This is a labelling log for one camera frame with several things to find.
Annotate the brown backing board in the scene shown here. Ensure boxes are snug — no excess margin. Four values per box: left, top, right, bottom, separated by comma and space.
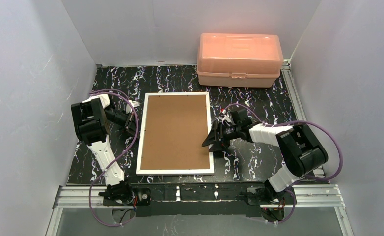
140, 95, 211, 170

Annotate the white picture frame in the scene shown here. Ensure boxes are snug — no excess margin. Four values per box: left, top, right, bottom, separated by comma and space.
136, 92, 215, 176

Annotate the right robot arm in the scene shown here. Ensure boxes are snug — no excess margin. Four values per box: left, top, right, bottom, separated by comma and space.
202, 110, 329, 196

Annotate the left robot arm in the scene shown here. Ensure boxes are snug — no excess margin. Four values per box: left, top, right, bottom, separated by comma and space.
71, 94, 139, 187

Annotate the pink plastic storage box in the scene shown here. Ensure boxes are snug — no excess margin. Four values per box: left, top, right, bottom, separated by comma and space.
196, 33, 284, 88

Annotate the aluminium rail base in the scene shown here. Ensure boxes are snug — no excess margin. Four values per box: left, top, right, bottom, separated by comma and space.
54, 183, 345, 217

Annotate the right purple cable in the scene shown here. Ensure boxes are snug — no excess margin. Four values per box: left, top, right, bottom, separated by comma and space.
221, 103, 344, 225

